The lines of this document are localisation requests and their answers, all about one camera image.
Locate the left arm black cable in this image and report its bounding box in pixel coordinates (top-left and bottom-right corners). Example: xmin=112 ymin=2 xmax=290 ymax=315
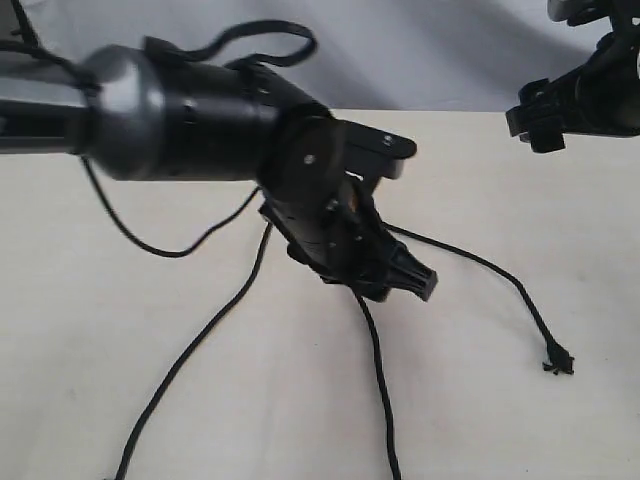
xmin=0 ymin=19 xmax=319 ymax=259

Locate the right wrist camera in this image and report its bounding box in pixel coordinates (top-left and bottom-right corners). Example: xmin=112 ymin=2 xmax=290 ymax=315
xmin=547 ymin=0 xmax=607 ymax=27

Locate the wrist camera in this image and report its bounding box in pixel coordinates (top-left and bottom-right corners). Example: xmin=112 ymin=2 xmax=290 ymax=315
xmin=342 ymin=120 xmax=417 ymax=180
xmin=547 ymin=0 xmax=607 ymax=27

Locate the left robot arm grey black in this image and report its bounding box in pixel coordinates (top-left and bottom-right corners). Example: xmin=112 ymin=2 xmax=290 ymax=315
xmin=1 ymin=45 xmax=437 ymax=302

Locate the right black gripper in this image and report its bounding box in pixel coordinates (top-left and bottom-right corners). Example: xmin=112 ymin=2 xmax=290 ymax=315
xmin=505 ymin=74 xmax=590 ymax=153

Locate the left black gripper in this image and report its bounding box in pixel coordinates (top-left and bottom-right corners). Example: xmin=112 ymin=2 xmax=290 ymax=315
xmin=260 ymin=173 xmax=438 ymax=302

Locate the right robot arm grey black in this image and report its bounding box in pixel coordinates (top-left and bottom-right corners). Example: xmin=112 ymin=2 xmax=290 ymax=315
xmin=505 ymin=0 xmax=639 ymax=154

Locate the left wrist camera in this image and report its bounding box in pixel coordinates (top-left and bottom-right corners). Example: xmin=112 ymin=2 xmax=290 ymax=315
xmin=342 ymin=120 xmax=417 ymax=180

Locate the black stand pole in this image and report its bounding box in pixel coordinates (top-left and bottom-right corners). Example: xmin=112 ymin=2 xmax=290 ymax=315
xmin=10 ymin=0 xmax=38 ymax=45

